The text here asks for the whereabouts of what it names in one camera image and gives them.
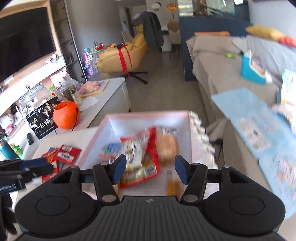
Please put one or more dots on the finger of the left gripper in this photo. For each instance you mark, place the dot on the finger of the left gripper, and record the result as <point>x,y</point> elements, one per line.
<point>19,164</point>
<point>28,173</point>

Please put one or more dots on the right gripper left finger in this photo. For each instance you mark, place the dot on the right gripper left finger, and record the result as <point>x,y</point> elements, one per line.
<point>107,175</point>

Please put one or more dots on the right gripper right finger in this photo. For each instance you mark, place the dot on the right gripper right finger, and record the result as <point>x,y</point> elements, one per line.
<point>193,176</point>

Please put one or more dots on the orange shredded snack pack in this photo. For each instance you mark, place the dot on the orange shredded snack pack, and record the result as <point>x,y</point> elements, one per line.
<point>174,186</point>

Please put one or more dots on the blue white milk snack pack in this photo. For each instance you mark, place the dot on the blue white milk snack pack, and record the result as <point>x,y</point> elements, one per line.
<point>111,153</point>

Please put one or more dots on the small red sachet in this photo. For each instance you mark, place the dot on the small red sachet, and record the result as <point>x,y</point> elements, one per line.
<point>67,154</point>

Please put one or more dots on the large red roast duck bag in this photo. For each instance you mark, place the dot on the large red roast duck bag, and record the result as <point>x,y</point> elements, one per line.
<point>142,161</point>

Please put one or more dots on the round cake clear wrapper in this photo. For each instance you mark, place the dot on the round cake clear wrapper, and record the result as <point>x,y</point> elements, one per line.
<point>167,148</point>

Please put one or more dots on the teal thermos bottle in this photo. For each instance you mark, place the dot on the teal thermos bottle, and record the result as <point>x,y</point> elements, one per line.
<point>7,151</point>

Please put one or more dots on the black plum snack bag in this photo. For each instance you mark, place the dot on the black plum snack bag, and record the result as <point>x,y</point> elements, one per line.
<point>41,119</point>

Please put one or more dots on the pink gift box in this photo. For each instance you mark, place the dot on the pink gift box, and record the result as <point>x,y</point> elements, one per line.
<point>194,144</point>

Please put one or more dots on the orange pumpkin bucket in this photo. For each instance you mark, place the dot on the orange pumpkin bucket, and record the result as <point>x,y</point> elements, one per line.
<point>66,115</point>

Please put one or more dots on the glass jar with nuts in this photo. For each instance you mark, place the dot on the glass jar with nuts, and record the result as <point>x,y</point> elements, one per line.
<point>34,98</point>

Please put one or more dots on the white side table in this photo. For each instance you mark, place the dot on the white side table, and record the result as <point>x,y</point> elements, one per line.
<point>114,99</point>

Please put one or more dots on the pink plush toy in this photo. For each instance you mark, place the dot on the pink plush toy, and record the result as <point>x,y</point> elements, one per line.
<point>90,87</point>

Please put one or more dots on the grey sofa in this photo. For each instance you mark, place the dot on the grey sofa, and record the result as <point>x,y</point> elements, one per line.
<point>217,73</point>

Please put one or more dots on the yellow armchair red ribbon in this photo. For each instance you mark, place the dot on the yellow armchair red ribbon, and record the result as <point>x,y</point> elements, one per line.
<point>125,58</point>

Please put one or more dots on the television screen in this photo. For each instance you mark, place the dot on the television screen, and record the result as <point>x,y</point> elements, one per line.
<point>26,36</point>

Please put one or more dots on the dark coat on stand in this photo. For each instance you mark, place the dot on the dark coat on stand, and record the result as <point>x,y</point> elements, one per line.
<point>151,29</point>

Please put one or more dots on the blue cabinet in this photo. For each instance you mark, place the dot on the blue cabinet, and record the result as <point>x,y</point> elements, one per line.
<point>210,34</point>

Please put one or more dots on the yellow cushion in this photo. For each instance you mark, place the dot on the yellow cushion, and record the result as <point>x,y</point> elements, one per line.
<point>265,32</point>

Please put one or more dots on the orange cushion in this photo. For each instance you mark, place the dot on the orange cushion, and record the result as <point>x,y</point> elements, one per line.
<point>288,41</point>

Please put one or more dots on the glass aquarium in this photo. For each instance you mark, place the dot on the glass aquarium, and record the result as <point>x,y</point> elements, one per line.
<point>213,7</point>

